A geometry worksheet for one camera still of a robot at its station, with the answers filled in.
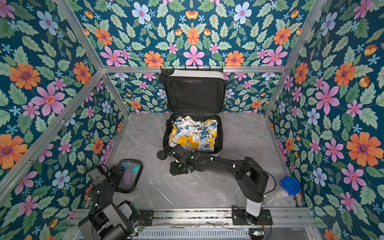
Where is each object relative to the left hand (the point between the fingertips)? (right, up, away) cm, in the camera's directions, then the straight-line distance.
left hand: (122, 167), depth 85 cm
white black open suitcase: (+41, +44, +6) cm, 60 cm away
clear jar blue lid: (+87, -9, -15) cm, 89 cm away
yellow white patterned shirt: (+46, +17, +11) cm, 50 cm away
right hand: (+30, 0, -5) cm, 30 cm away
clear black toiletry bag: (+5, -3, +4) cm, 7 cm away
